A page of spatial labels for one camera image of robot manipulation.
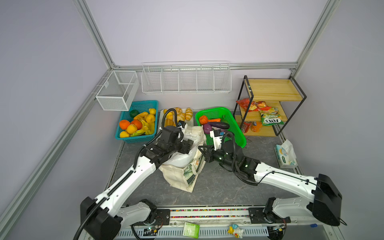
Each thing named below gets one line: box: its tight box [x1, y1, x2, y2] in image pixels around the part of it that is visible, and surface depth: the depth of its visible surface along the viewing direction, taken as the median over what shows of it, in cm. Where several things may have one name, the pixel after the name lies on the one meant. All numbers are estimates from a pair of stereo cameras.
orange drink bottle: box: [250, 121, 262, 133], surface depth 104 cm
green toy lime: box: [129, 109, 140, 118], surface depth 118 cm
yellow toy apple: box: [126, 123, 138, 134], surface depth 98 cm
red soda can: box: [241, 121, 252, 133], surface depth 101 cm
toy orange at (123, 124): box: [119, 119, 131, 130], surface depth 101 cm
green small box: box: [182, 221, 201, 239], surface depth 70 cm
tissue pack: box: [274, 139, 298, 168], surface depth 90 cm
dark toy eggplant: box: [207, 122, 230, 130], surface depth 108 cm
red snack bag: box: [236, 98, 272, 112], surface depth 88 cm
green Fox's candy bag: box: [260, 108, 284, 126], surface depth 92 cm
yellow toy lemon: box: [119, 131, 130, 138], surface depth 98 cm
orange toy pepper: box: [199, 115, 208, 125], surface depth 107 cm
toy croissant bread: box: [177, 112, 186, 122], surface depth 114 cm
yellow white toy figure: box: [227, 224, 244, 239], surface depth 69 cm
